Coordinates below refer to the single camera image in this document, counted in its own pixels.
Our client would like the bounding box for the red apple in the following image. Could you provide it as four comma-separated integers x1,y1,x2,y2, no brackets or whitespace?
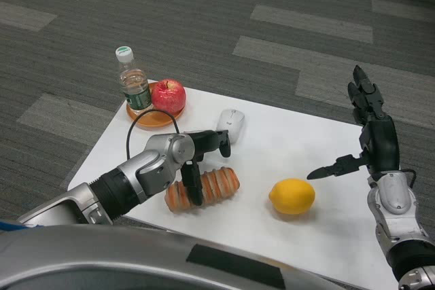
151,79,188,115

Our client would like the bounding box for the orange plate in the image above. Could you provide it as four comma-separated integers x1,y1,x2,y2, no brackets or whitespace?
126,82,186,132

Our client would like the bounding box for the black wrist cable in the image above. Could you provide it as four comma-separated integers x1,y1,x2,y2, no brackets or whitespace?
400,168,417,189
126,109,181,160

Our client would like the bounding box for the clear water bottle green label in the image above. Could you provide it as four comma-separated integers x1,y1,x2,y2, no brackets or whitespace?
114,46,153,115

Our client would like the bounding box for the yellow lemon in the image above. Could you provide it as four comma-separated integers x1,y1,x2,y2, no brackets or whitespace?
268,178,316,215

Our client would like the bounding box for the ridged orange bread loaf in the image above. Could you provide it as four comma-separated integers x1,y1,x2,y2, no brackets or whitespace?
165,166,241,212

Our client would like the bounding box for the silver robot chest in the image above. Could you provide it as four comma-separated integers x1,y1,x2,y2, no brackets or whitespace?
0,223,361,290

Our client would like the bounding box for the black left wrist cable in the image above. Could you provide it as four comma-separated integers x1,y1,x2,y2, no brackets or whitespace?
126,109,181,160

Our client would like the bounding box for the white computer mouse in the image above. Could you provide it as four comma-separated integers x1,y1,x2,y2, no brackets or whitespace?
217,109,245,144

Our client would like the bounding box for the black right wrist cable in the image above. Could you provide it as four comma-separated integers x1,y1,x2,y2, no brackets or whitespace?
400,168,417,189

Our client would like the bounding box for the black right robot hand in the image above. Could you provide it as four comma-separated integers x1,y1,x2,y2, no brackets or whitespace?
306,65,400,181

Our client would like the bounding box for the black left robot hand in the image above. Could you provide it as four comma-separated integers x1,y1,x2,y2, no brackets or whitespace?
179,129,233,207

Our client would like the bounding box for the blue cord on arm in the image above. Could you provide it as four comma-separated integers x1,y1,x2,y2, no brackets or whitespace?
0,218,25,232

